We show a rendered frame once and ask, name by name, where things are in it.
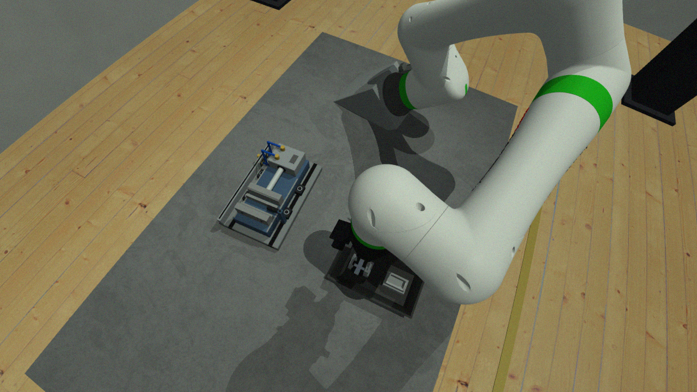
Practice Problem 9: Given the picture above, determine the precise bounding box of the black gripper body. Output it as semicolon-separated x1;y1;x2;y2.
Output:
353;247;378;265

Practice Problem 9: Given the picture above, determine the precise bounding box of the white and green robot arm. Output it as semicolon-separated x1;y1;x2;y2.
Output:
329;0;632;304

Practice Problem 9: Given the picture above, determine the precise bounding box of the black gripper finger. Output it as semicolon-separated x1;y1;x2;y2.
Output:
351;259;366;276

